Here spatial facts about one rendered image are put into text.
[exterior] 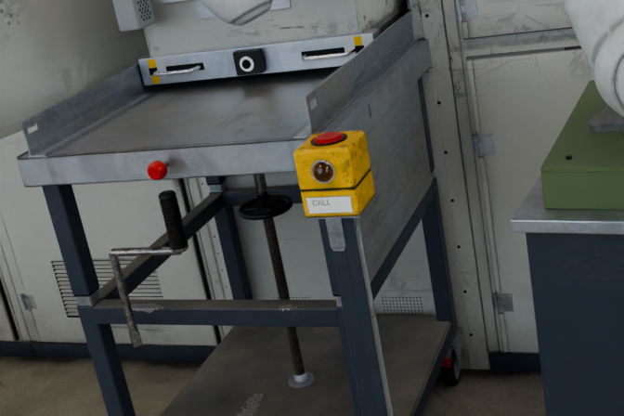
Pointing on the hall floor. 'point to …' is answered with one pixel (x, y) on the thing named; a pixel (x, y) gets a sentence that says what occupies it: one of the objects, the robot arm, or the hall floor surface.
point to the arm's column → (579, 321)
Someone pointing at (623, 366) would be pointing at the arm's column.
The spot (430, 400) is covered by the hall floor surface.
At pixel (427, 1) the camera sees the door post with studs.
